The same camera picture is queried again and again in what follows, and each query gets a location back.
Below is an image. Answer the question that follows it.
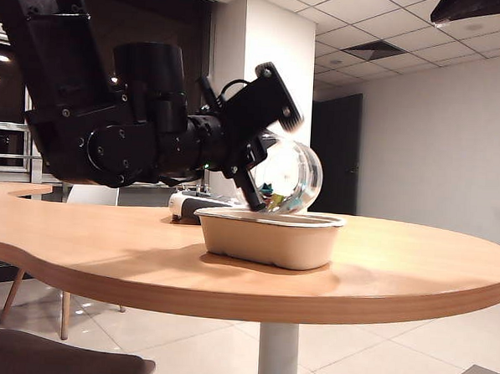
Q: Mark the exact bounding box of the dark door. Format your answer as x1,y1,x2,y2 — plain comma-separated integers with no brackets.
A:
307,90,363,216

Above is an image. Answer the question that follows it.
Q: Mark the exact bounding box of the beige rectangular paper bowl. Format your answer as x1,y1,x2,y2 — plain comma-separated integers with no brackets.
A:
191,205,348,273

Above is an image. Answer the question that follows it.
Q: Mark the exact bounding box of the ceiling air vent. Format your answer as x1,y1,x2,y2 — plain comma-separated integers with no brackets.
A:
343,38,405,63

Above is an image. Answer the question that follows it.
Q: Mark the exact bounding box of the white chair with wooden legs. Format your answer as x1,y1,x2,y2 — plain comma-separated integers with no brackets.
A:
59,183,132,344

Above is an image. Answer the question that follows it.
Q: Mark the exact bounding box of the clear plastic jar with label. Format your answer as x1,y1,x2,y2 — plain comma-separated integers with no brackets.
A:
234,127,327,219

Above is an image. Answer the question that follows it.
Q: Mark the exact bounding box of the dark brown cushioned seat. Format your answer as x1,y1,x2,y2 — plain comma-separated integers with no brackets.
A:
0,328,158,374

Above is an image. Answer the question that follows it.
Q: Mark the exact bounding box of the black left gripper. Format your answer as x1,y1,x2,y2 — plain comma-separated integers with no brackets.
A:
214,59,307,216

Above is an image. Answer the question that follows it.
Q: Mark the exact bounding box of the white table pedestal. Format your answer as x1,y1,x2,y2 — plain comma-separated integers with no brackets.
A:
256,320,301,374

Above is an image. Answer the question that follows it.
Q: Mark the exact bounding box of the black and white handheld device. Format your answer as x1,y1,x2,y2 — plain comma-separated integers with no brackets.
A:
166,184,245,228

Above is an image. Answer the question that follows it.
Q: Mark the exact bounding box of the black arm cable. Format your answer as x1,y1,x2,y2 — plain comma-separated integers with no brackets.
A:
218,76,250,104

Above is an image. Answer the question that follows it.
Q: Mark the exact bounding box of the colourful binder clips heap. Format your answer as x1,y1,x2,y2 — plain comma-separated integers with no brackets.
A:
255,182,306,216

